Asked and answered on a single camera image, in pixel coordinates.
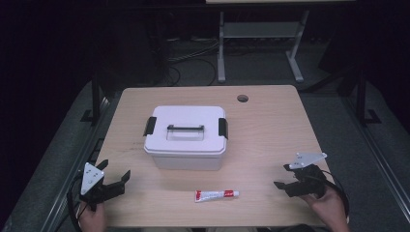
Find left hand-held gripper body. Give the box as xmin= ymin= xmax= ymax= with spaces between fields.
xmin=79 ymin=162 xmax=112 ymax=213

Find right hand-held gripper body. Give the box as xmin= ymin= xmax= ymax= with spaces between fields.
xmin=284 ymin=152 xmax=329 ymax=198

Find white red ointment tube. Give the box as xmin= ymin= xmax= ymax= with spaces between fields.
xmin=193 ymin=189 xmax=241 ymax=203

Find white plastic storage box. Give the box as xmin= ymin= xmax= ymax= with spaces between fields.
xmin=144 ymin=150 xmax=226 ymax=172

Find white box lid black latches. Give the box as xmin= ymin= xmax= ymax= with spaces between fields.
xmin=142 ymin=104 xmax=229 ymax=160

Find person's right hand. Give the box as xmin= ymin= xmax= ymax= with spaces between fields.
xmin=299 ymin=185 xmax=351 ymax=232

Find person's left hand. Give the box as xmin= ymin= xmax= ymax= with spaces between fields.
xmin=76 ymin=201 xmax=107 ymax=232

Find aluminium floor rail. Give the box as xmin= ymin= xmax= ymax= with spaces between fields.
xmin=40 ymin=96 xmax=112 ymax=232
xmin=341 ymin=96 xmax=410 ymax=223

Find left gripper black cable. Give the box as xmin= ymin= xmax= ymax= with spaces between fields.
xmin=66 ymin=175 xmax=89 ymax=232

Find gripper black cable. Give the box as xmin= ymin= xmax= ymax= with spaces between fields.
xmin=66 ymin=175 xmax=89 ymax=232
xmin=320 ymin=168 xmax=351 ymax=218

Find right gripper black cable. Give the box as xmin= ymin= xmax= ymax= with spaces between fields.
xmin=320 ymin=168 xmax=351 ymax=218

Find black metal post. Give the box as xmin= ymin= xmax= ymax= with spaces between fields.
xmin=79 ymin=71 xmax=103 ymax=126
xmin=355 ymin=70 xmax=383 ymax=128

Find grey metal desk frame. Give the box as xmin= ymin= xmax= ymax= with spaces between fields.
xmin=217 ymin=9 xmax=311 ymax=84

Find black floor cables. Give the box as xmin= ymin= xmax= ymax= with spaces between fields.
xmin=157 ymin=36 xmax=220 ymax=87

